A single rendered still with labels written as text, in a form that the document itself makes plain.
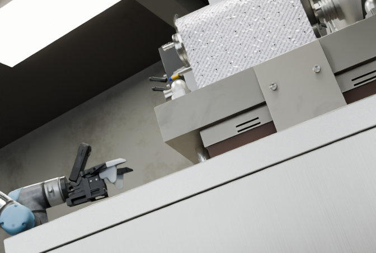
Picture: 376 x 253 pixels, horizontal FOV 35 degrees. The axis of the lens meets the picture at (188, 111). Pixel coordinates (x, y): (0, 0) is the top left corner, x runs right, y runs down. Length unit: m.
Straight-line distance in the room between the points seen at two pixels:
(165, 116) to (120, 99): 5.13
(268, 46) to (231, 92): 0.25
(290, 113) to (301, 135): 0.06
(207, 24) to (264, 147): 0.44
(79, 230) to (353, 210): 0.37
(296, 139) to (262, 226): 0.12
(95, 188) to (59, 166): 4.67
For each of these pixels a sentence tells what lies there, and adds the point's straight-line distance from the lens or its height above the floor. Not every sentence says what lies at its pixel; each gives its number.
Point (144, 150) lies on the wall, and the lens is 5.72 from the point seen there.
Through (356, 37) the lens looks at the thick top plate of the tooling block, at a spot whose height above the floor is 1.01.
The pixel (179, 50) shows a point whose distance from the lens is 1.19.
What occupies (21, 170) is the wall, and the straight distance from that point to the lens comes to 6.69.
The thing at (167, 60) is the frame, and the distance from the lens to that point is 1.54.
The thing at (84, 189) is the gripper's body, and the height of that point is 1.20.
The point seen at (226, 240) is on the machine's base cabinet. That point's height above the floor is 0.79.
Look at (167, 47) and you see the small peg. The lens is 1.21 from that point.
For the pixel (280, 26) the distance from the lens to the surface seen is 1.12.
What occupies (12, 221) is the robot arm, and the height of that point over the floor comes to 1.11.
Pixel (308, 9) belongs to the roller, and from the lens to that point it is 1.16.
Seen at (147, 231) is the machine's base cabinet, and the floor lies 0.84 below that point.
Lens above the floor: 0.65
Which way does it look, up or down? 23 degrees up
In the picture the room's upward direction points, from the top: 17 degrees counter-clockwise
